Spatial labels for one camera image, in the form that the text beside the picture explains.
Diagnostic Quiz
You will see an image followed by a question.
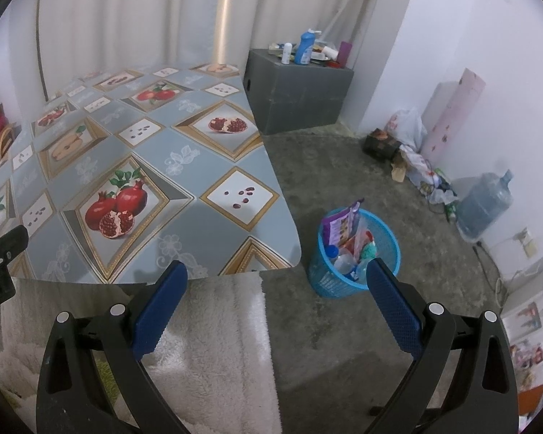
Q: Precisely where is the white printed plastic bag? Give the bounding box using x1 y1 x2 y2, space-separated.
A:
386 107 428 150

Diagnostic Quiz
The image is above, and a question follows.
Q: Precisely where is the dark snack box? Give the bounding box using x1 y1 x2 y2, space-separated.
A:
362 129 403 160

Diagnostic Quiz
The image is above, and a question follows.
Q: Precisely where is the white storage box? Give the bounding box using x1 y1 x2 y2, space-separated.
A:
500 276 543 345

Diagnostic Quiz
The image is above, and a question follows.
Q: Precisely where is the white fluffy blanket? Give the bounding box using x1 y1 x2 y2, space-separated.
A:
0 273 283 434

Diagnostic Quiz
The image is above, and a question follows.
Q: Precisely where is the pink board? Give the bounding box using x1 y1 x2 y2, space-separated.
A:
423 69 486 168

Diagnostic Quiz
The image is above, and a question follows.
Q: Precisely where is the orange box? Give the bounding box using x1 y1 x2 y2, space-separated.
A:
516 382 543 431

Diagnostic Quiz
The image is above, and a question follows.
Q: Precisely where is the grey box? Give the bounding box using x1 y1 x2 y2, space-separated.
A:
244 48 354 135

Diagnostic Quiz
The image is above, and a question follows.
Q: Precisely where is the blue lotion bottle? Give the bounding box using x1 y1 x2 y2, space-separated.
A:
295 30 322 65

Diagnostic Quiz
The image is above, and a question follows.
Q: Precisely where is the pile of crumpled plastic bags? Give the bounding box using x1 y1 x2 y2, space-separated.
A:
399 145 459 204

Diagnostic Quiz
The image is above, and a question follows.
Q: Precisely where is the white curtain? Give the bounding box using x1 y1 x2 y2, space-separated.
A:
9 0 422 100

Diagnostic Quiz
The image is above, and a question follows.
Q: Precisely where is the green fluffy cloth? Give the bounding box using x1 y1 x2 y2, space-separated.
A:
93 356 118 399

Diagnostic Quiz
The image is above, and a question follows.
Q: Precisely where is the blue plastic basket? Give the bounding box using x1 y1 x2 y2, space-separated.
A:
308 208 401 300

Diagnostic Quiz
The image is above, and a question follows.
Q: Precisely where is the clear bottle with blue label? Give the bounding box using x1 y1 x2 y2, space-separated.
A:
332 253 369 283

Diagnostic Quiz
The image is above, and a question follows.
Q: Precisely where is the curved metal rod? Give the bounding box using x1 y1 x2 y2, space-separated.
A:
35 0 51 101

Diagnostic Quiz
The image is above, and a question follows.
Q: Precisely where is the purple snack wrapper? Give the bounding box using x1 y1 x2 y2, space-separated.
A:
321 199 365 247

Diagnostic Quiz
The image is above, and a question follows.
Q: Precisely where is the blue water jug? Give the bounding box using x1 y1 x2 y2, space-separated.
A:
455 169 513 238

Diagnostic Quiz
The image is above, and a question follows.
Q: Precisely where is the white board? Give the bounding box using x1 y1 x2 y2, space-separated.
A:
423 81 458 145

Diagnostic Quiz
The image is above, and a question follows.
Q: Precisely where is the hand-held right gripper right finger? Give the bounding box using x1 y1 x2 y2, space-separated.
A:
366 258 517 434

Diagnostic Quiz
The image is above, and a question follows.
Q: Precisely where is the table with fruit-pattern cloth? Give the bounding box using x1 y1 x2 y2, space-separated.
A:
0 63 302 285

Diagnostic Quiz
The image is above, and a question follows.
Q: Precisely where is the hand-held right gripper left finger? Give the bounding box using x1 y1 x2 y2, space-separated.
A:
36 260 189 434

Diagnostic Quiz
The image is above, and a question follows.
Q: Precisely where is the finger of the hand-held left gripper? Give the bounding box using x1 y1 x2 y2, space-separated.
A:
0 225 30 267

